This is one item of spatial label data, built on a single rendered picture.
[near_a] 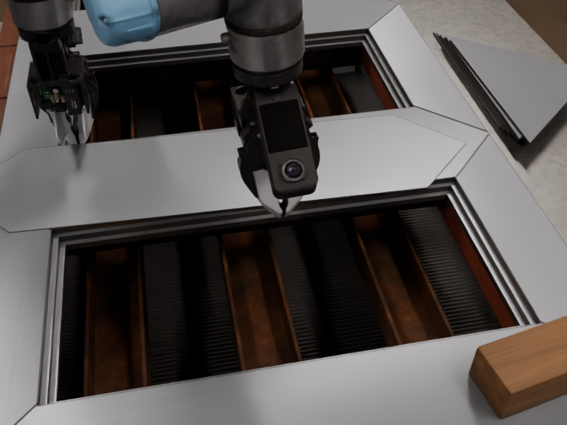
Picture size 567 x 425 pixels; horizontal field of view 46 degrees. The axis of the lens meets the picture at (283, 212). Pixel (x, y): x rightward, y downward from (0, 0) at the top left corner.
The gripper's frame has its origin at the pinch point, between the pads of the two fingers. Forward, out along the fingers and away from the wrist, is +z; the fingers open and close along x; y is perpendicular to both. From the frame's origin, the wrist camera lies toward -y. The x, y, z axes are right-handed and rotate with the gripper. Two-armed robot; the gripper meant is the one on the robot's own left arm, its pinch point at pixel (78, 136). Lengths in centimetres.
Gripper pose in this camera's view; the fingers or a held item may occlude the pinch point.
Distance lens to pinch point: 107.0
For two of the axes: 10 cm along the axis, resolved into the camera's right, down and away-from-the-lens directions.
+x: 9.8, -1.3, 1.4
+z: 0.0, 7.3, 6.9
